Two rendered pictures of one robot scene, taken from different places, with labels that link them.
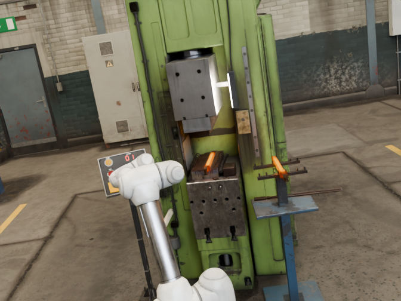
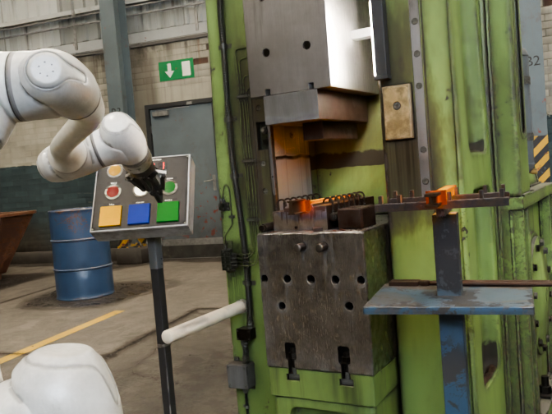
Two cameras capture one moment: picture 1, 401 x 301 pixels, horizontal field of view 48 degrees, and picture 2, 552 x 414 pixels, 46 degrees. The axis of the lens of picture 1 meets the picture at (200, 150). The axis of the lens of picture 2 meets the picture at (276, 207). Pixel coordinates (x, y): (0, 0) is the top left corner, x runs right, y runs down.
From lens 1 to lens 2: 1.49 m
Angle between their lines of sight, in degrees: 22
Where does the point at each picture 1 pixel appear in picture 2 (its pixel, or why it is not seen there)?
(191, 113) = (282, 81)
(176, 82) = (258, 15)
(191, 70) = not seen: outside the picture
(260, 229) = (423, 375)
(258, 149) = (429, 179)
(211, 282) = (28, 370)
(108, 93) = not seen: hidden behind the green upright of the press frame
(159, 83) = (241, 31)
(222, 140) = (378, 177)
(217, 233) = (311, 359)
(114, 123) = not seen: hidden behind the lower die
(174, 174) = (33, 66)
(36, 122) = (199, 211)
